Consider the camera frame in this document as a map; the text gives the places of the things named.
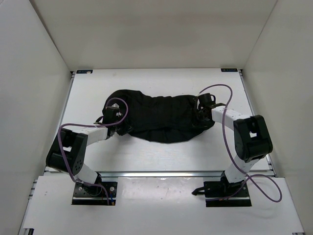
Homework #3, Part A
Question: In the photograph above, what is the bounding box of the black pleated skirt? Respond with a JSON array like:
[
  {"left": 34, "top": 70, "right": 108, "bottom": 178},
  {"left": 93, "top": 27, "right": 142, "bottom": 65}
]
[{"left": 105, "top": 90, "right": 215, "bottom": 143}]

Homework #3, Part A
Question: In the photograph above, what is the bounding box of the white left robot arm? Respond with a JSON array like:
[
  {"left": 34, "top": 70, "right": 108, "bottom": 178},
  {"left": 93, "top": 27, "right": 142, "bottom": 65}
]
[{"left": 46, "top": 98, "right": 129, "bottom": 195}]

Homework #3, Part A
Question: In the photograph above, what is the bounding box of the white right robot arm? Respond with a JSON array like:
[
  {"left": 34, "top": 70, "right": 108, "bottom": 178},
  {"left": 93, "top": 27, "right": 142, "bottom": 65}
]
[{"left": 192, "top": 94, "right": 273, "bottom": 197}]

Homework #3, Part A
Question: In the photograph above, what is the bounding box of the blue right corner label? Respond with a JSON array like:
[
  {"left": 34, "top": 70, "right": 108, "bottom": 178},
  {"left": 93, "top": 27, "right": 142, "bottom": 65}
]
[{"left": 221, "top": 68, "right": 238, "bottom": 72}]

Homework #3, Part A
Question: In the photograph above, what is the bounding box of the blue corner label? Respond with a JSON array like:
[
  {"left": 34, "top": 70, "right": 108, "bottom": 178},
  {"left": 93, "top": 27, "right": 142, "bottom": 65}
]
[
  {"left": 76, "top": 70, "right": 93, "bottom": 74},
  {"left": 221, "top": 68, "right": 238, "bottom": 72}
]

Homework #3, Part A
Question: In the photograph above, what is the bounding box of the blue left corner label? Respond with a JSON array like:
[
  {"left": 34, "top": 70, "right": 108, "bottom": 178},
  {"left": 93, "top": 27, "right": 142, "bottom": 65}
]
[{"left": 76, "top": 70, "right": 93, "bottom": 74}]

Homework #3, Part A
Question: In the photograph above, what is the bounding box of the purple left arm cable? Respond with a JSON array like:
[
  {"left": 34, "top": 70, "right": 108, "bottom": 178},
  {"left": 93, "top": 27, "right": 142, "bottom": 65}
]
[{"left": 58, "top": 97, "right": 129, "bottom": 206}]

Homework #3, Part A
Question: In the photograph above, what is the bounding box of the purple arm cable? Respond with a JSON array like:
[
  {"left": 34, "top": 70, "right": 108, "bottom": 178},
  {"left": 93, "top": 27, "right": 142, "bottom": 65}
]
[
  {"left": 198, "top": 84, "right": 283, "bottom": 203},
  {"left": 58, "top": 97, "right": 129, "bottom": 206}
]

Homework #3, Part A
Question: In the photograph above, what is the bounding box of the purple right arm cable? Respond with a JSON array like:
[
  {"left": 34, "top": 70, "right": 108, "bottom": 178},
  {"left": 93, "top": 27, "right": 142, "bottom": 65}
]
[{"left": 198, "top": 84, "right": 283, "bottom": 203}]

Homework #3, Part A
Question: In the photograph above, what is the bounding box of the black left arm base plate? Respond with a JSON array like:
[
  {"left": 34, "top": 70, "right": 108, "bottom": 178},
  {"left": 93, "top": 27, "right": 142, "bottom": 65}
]
[{"left": 71, "top": 181, "right": 118, "bottom": 206}]

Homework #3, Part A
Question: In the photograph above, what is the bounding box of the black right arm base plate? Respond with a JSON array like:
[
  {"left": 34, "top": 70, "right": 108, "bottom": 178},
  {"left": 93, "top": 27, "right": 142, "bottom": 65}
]
[{"left": 203, "top": 181, "right": 252, "bottom": 208}]

